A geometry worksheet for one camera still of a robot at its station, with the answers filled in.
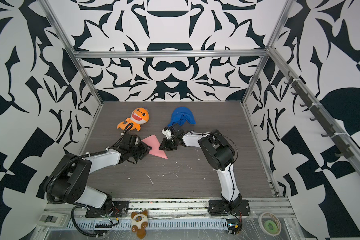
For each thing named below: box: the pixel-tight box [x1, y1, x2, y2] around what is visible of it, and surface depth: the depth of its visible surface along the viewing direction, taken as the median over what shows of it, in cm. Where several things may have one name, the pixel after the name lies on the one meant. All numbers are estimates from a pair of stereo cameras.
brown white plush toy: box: [131, 210, 148, 240], surface depth 70 cm
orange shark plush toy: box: [117, 107, 150, 132], surface depth 104 cm
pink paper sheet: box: [141, 134, 168, 160], surface depth 97 cm
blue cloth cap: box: [167, 106, 196, 128], surface depth 107 cm
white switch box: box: [37, 211, 71, 227], surface depth 70 cm
